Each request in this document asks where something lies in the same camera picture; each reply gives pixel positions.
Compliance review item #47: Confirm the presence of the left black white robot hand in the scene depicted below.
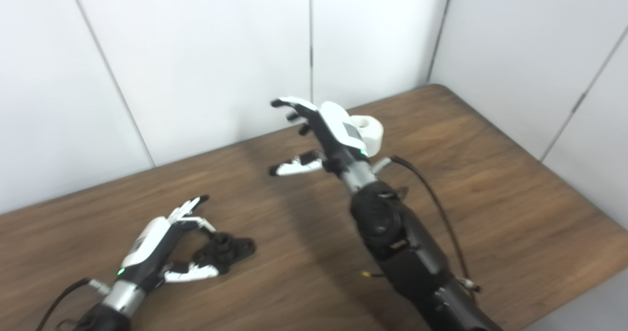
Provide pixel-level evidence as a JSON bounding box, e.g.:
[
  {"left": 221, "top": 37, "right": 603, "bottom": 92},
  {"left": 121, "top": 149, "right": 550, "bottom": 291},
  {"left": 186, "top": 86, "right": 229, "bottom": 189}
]
[{"left": 118, "top": 195, "right": 220, "bottom": 292}]

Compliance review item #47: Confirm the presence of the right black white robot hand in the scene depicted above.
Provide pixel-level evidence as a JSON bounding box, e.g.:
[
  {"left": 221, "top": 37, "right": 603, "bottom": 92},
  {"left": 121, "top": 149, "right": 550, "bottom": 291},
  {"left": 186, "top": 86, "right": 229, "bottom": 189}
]
[{"left": 268, "top": 97, "right": 369, "bottom": 179}]

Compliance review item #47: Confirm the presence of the round white piece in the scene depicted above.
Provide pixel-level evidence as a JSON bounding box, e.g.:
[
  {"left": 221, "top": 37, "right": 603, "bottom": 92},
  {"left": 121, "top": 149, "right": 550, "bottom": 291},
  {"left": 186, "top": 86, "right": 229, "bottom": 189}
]
[{"left": 349, "top": 116, "right": 385, "bottom": 158}]

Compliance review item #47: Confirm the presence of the black flanged holder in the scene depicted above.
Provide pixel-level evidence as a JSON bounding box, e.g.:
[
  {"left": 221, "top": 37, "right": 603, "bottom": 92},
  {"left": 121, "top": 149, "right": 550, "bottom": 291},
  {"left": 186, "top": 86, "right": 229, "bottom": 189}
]
[{"left": 191, "top": 231, "right": 256, "bottom": 275}]

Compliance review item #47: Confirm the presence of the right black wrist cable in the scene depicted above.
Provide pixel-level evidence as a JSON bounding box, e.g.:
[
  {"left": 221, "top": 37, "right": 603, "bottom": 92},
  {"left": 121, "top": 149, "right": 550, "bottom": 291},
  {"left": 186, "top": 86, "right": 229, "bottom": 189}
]
[{"left": 370, "top": 155, "right": 481, "bottom": 292}]

